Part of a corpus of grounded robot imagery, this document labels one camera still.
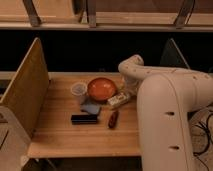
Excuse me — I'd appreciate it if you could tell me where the small clear labelled bottle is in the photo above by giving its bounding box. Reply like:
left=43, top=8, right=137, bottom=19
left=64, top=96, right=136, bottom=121
left=107, top=92, right=130, bottom=108

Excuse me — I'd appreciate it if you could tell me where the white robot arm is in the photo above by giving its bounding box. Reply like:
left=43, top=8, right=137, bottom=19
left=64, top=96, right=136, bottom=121
left=118, top=55, right=213, bottom=171

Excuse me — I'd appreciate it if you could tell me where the orange bowl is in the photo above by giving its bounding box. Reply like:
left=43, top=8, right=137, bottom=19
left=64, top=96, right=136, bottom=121
left=87, top=77, right=117, bottom=101

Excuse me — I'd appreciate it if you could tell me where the dark red chili pepper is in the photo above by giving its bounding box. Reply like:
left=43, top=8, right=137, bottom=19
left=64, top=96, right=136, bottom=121
left=108, top=110, right=119, bottom=129

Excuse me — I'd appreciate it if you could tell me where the blue sponge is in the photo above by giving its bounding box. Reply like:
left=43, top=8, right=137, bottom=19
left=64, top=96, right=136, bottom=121
left=80, top=102, right=101, bottom=115

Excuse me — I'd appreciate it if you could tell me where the right dark side panel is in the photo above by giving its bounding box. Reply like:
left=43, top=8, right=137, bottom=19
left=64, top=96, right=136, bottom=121
left=160, top=38, right=190, bottom=69

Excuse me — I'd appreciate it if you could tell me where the black rectangular box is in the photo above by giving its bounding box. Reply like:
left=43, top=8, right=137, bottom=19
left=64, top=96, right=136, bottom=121
left=71, top=115, right=98, bottom=124

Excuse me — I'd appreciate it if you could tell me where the clear plastic cup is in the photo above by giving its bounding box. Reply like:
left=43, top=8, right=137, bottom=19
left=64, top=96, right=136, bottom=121
left=70, top=82, right=87, bottom=104

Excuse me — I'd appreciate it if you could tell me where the left wooden side panel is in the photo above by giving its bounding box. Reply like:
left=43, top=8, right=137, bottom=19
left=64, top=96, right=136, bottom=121
left=0, top=38, right=49, bottom=139

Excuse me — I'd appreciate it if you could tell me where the wooden shelf rail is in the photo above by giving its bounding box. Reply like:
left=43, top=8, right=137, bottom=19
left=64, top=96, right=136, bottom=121
left=0, top=0, right=213, bottom=33

